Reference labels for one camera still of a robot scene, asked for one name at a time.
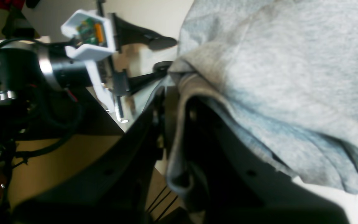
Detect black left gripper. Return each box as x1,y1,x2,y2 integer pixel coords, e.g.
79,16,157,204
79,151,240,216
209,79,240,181
97,0,177,123

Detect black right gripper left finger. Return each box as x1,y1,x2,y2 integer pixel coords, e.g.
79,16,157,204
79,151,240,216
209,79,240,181
12,87,165,224

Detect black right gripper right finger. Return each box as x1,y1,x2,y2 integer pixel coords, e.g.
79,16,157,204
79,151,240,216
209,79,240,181
179,97,349,224

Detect grey T-shirt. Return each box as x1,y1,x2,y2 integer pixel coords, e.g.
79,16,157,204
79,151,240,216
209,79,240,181
165,0,358,212

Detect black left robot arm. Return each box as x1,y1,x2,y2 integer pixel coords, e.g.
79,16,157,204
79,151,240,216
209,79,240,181
0,0,177,213

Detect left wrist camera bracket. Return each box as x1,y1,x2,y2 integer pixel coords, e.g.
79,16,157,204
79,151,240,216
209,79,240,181
61,9,116,113

